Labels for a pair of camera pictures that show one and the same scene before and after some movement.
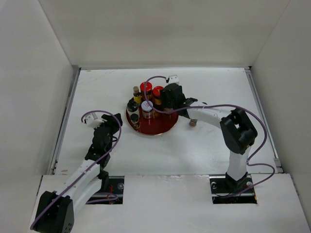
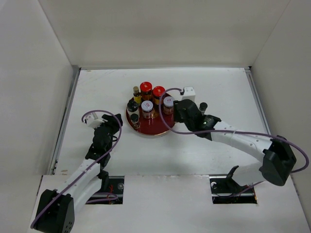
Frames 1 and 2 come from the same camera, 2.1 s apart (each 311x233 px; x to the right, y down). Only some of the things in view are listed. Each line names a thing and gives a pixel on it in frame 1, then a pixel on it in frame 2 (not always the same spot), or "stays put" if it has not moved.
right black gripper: x=164 y=99 → x=178 y=117
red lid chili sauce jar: x=148 y=91 stays put
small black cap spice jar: x=134 y=118 stays put
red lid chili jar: x=156 y=96 stays put
